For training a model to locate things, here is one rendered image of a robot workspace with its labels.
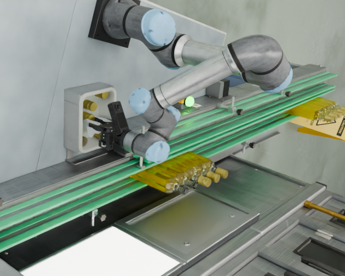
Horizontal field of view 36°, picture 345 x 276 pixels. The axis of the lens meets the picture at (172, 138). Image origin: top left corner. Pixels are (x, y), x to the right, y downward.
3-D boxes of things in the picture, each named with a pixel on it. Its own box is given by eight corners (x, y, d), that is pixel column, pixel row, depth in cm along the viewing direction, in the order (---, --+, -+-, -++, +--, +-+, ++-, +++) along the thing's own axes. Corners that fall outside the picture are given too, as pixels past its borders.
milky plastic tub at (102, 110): (64, 148, 193) (80, 155, 188) (64, 88, 185) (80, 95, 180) (99, 136, 206) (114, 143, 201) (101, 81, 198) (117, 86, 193)
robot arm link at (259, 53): (276, 40, 148) (129, 116, 161) (287, 61, 156) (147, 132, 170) (263, 12, 154) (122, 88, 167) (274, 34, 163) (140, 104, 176)
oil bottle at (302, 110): (283, 111, 300) (329, 125, 284) (284, 102, 298) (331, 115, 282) (287, 109, 304) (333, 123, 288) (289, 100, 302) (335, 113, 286)
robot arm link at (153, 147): (175, 146, 176) (163, 168, 175) (150, 137, 183) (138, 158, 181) (164, 136, 170) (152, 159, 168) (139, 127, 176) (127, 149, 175)
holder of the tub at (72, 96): (63, 160, 195) (78, 167, 191) (63, 88, 185) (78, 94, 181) (97, 148, 208) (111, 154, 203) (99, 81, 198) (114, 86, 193)
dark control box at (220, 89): (205, 94, 256) (218, 98, 251) (206, 78, 253) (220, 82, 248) (214, 91, 262) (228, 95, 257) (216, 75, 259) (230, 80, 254)
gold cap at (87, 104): (82, 99, 191) (90, 103, 188) (89, 98, 194) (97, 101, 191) (81, 109, 192) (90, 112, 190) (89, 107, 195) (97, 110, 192)
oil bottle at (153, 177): (128, 177, 207) (170, 196, 195) (129, 164, 205) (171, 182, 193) (138, 172, 211) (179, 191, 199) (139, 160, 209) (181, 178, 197)
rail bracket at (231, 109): (214, 108, 243) (239, 116, 235) (216, 93, 240) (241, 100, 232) (219, 107, 246) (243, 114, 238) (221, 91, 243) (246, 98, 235)
